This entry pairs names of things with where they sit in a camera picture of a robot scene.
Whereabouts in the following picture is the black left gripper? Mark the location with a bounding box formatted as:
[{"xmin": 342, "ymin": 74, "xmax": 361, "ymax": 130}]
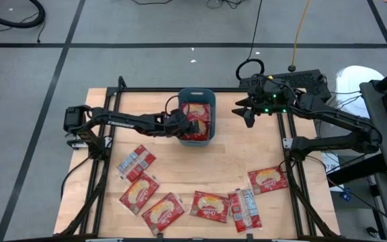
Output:
[{"xmin": 161, "ymin": 110, "xmax": 200, "ymax": 138}]

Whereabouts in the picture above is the white paper sheet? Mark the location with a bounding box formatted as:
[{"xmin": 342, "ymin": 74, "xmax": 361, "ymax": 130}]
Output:
[{"xmin": 321, "ymin": 151, "xmax": 346, "ymax": 193}]

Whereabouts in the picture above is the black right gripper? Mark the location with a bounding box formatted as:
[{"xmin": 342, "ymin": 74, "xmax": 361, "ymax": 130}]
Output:
[{"xmin": 232, "ymin": 82, "xmax": 295, "ymax": 129}]

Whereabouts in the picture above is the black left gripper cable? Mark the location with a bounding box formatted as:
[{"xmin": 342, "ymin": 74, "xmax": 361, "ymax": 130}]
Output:
[{"xmin": 164, "ymin": 95, "xmax": 190, "ymax": 119}]

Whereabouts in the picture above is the black vacuum hose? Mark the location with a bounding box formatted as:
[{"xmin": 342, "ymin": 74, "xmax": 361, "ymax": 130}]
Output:
[{"xmin": 0, "ymin": 0, "xmax": 46, "ymax": 30}]

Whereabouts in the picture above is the black hanging cable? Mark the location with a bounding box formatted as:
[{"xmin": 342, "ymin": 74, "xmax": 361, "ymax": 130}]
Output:
[{"xmin": 235, "ymin": 0, "xmax": 265, "ymax": 81}]

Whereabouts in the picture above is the teal plastic basket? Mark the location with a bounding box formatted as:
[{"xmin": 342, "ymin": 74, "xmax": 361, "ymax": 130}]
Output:
[{"xmin": 177, "ymin": 87, "xmax": 217, "ymax": 147}]

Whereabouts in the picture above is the yellow hanging cable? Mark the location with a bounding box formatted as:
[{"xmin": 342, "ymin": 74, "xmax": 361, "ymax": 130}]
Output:
[{"xmin": 287, "ymin": 0, "xmax": 312, "ymax": 73}]

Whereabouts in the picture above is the black desk leg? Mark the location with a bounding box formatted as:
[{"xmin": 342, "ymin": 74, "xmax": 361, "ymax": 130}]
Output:
[{"xmin": 326, "ymin": 153, "xmax": 387, "ymax": 186}]

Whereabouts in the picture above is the black metal table frame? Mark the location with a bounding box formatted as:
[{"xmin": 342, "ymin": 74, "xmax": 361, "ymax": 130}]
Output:
[{"xmin": 57, "ymin": 86, "xmax": 341, "ymax": 242}]

